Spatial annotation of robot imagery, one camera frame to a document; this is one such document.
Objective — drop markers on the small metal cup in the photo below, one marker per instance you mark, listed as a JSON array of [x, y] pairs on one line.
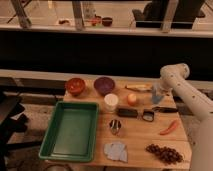
[[115, 126]]

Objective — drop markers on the grey crumpled cloth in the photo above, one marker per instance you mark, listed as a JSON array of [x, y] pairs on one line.
[[116, 151]]

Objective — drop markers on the yellow banana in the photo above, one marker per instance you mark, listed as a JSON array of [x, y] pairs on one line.
[[139, 88]]

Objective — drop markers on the white plastic cup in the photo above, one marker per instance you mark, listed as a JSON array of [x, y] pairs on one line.
[[111, 102]]

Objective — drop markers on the bunch of dark grapes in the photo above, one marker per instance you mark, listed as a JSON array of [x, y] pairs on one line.
[[165, 154]]

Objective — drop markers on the orange round fruit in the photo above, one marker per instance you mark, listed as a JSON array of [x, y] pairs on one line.
[[131, 99]]

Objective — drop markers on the green plastic tray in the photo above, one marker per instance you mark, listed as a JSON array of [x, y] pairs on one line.
[[71, 133]]

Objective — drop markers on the clear blue plastic cup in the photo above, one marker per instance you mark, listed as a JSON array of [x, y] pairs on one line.
[[157, 94]]

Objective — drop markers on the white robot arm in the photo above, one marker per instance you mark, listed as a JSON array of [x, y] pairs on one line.
[[174, 77]]

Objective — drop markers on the purple bowl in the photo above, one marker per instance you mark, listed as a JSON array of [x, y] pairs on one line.
[[104, 85]]

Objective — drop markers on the wooden table board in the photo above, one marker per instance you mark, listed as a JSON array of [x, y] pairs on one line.
[[136, 135]]

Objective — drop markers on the orange chili pepper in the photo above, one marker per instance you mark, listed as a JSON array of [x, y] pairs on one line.
[[171, 128]]

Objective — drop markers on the dark chair left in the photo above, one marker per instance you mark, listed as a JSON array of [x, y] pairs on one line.
[[12, 120]]

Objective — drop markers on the black rectangular block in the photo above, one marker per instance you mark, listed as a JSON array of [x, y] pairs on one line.
[[123, 112]]

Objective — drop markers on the small red background bowl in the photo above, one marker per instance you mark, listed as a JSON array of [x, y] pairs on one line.
[[107, 21]]

